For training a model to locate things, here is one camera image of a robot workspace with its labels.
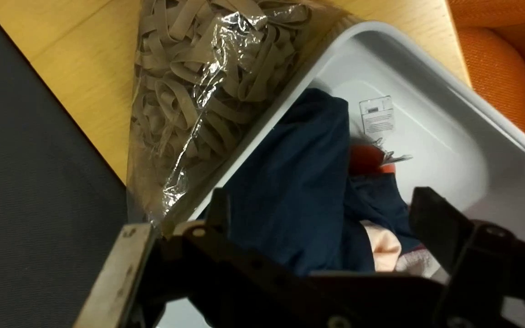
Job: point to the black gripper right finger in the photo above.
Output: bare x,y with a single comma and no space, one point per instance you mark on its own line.
442,227

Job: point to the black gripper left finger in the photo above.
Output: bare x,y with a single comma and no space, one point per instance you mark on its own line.
219,209

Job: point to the peach shirt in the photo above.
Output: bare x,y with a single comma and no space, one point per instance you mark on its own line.
387,246

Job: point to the navy blue shirt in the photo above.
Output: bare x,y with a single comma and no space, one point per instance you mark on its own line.
292,182

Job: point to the white plastic storage container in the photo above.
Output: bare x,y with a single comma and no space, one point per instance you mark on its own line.
456,138

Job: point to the orange mesh office chair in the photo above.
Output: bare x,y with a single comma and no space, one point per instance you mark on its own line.
500,65

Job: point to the pink red cloth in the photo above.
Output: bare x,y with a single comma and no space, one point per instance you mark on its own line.
365,158

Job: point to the white label sticker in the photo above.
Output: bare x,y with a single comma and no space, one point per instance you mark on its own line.
376,113

